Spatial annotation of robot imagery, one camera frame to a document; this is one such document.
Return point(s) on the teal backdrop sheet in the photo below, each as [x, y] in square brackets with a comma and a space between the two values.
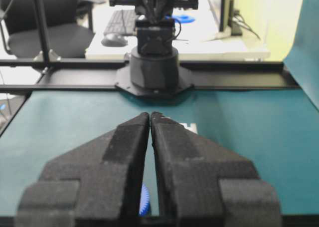
[303, 59]

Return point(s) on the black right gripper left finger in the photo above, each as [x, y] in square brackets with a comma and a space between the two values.
[96, 184]

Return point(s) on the monitor stand with cables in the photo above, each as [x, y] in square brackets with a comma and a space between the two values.
[224, 20]

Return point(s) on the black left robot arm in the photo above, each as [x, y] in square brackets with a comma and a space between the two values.
[153, 70]

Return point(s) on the black keyboard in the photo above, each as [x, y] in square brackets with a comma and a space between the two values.
[122, 22]

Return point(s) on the black office chair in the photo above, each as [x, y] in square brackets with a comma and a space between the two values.
[66, 37]

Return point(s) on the black aluminium frame rail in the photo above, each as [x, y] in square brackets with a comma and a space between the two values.
[73, 74]

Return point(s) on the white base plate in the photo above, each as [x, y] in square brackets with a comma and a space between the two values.
[191, 127]

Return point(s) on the small blue plastic gear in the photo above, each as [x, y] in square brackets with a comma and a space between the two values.
[145, 205]

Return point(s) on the blue gear on desk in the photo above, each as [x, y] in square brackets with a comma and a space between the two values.
[183, 18]

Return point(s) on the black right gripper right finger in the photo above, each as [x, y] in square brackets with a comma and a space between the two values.
[202, 184]

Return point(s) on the black computer mouse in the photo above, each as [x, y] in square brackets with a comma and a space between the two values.
[114, 40]

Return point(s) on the white desk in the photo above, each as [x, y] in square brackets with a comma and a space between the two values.
[194, 42]

